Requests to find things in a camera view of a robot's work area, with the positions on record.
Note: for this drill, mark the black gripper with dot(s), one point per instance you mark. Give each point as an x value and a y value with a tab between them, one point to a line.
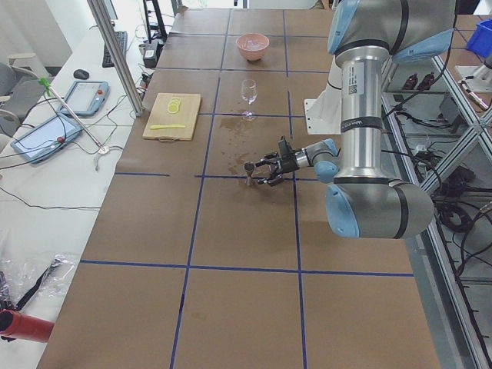
289	164

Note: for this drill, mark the steel double jigger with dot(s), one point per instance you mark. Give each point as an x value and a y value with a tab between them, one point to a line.
249	168

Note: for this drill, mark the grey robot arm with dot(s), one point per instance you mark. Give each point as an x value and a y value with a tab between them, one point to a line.
361	200

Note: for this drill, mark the clear wine glass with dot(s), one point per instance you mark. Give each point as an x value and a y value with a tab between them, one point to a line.
249	94

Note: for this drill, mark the pile of ice cubes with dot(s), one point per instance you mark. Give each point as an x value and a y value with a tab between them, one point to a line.
253	44

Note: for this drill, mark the yellow plastic knife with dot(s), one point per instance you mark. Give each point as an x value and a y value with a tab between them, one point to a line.
172	126

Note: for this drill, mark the bamboo cutting board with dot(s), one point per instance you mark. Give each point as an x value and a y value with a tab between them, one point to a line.
187	115

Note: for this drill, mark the pink bowl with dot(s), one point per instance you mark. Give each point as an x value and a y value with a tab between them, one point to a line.
252	56

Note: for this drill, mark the blue teach pendant far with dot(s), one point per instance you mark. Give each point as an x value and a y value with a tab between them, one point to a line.
85	98

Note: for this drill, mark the blue teach pendant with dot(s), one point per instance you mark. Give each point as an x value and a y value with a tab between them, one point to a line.
85	98
46	139

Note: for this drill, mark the black computer mouse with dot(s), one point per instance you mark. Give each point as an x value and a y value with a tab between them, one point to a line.
81	74

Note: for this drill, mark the blue teach pendant near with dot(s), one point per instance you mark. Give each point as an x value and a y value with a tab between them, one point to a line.
46	139

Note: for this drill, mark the metal rod green tip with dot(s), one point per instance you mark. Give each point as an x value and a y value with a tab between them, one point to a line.
102	149

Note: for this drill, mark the blue storage bin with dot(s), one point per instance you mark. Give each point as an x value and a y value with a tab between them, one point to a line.
480	42

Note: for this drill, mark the grey office chair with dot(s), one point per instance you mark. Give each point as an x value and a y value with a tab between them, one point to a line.
20	92

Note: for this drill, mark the clear plastic bag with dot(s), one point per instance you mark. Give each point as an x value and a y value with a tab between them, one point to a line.
26	279

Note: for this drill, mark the red thermos bottle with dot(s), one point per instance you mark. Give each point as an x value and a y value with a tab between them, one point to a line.
15	325

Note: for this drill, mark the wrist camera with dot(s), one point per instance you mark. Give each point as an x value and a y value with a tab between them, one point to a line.
285	149

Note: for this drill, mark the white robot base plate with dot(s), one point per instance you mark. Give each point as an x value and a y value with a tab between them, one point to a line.
323	117

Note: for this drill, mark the aluminium frame post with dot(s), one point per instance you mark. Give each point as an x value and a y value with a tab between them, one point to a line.
103	22

